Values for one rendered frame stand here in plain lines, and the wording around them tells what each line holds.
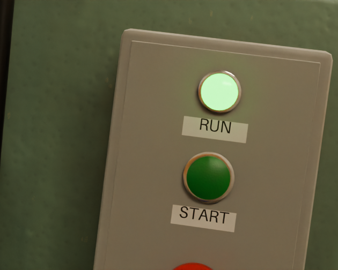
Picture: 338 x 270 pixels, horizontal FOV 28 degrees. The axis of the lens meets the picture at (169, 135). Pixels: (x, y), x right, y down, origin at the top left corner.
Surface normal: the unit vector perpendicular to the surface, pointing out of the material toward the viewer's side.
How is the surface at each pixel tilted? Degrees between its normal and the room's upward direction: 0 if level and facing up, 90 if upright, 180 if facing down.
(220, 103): 94
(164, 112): 90
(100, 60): 90
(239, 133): 90
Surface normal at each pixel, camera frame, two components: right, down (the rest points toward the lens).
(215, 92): -0.16, 0.05
